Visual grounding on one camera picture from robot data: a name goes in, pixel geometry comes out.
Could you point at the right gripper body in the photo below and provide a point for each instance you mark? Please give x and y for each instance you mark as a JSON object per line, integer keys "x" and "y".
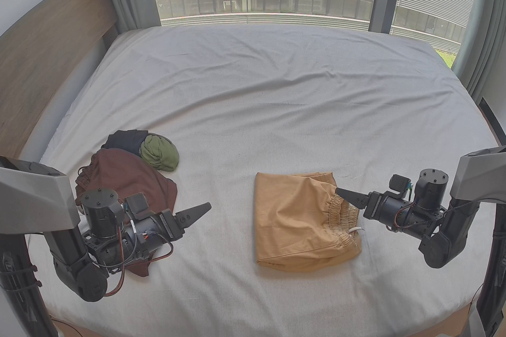
{"x": 389, "y": 211}

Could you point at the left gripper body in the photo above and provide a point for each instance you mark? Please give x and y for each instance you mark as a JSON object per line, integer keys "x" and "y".
{"x": 162, "y": 230}

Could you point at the tan shorts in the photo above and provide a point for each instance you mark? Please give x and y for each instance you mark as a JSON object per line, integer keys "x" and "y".
{"x": 292, "y": 217}

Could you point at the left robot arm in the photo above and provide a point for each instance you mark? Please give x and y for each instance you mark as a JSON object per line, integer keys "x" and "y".
{"x": 35, "y": 201}

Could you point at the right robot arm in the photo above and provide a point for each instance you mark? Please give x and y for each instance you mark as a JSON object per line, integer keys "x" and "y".
{"x": 478, "y": 177}

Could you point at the bed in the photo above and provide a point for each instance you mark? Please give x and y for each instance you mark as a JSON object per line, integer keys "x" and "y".
{"x": 276, "y": 90}

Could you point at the brown shorts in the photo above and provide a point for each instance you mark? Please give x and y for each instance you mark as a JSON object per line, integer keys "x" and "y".
{"x": 126, "y": 177}

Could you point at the green garment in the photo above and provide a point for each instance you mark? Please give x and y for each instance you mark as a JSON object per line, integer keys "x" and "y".
{"x": 160, "y": 153}

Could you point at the black garment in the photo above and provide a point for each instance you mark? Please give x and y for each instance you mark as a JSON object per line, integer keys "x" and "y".
{"x": 122, "y": 140}

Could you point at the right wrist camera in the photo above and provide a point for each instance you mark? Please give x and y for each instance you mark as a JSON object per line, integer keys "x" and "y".
{"x": 399, "y": 185}

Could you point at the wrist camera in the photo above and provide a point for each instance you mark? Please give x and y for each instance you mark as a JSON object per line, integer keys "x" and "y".
{"x": 399, "y": 185}
{"x": 137, "y": 205}

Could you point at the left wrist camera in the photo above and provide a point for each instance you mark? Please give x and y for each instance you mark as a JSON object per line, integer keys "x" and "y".
{"x": 137, "y": 205}

